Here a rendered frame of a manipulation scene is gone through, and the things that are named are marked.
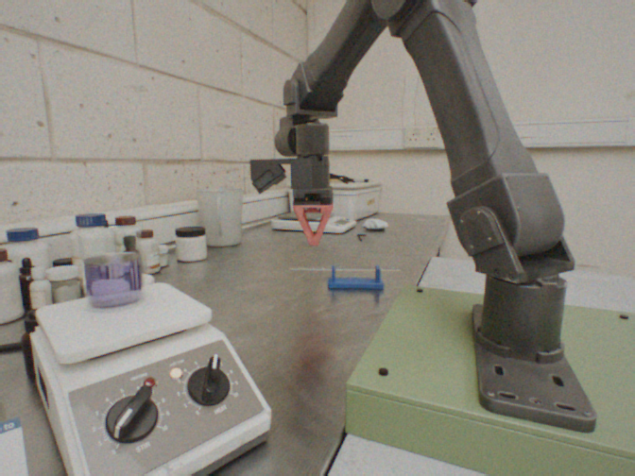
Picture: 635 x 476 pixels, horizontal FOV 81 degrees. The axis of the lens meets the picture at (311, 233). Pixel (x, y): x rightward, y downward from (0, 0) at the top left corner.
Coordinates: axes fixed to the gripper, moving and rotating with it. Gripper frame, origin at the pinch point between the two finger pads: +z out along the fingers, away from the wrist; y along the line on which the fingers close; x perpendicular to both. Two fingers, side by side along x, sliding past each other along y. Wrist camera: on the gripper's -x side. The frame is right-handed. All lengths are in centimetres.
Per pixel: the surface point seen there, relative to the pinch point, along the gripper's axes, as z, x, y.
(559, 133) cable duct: -23, 89, -80
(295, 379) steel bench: 8.6, -1.3, 30.5
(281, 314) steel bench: 8.5, -4.6, 13.5
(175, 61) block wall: -41, -38, -41
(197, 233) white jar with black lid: 1.7, -26.8, -16.4
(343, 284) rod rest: 7.9, 5.1, 1.7
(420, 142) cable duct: -22, 42, -97
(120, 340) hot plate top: -0.2, -13.5, 39.8
